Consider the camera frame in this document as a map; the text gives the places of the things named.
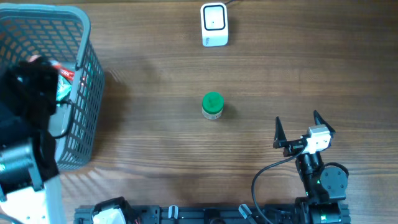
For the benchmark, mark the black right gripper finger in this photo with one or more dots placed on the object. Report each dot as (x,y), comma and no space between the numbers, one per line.
(319,120)
(279,137)

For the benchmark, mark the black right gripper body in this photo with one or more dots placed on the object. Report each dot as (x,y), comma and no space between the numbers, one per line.
(293,147)

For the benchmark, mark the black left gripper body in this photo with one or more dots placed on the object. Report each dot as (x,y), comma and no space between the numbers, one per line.
(43,79)

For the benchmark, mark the teal wet wipes pack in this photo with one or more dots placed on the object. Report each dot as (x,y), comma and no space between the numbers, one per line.
(64,88)

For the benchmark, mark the red coffee stick sachet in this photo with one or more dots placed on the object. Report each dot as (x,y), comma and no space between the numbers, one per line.
(63,71)

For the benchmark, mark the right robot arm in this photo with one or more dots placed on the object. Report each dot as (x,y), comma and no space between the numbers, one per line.
(325,183)

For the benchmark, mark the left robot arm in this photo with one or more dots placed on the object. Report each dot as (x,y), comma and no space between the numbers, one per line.
(30,183)

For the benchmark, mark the white barcode scanner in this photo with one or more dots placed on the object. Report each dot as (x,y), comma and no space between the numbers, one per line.
(214,24)

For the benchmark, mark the grey plastic mesh basket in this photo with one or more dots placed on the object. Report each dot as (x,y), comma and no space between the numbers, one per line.
(61,33)

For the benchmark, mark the green lidded small jar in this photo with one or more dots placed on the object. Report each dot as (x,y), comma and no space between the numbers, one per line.
(212,105)

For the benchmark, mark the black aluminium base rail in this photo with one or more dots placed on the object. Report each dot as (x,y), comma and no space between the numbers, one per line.
(278,213)

